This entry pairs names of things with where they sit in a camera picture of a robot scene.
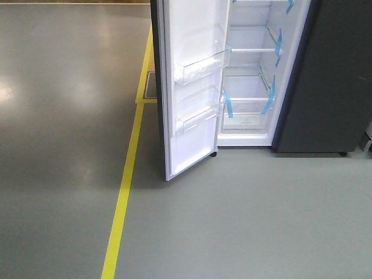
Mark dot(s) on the fridge door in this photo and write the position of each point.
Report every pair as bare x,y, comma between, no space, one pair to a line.
183,32

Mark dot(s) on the dark grey fridge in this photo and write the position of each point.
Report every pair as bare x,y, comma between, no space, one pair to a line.
323,81

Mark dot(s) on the lower clear door bin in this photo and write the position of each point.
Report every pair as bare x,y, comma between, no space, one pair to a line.
198,108

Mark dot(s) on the clear door bin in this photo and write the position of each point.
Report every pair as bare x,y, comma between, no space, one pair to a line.
198,108
186,73

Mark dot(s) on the blue tape strip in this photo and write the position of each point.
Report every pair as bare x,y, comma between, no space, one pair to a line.
228,104
278,49
290,6
271,97

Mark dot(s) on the clear crisper drawer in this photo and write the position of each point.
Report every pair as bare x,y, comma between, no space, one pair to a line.
248,117

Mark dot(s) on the dark floor sign sticker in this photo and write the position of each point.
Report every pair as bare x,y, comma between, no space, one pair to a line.
150,86

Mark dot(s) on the upper clear door bin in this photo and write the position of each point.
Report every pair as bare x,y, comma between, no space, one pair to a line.
186,73

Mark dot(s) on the yellow floor tape line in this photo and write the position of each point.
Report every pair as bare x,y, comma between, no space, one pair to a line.
114,242

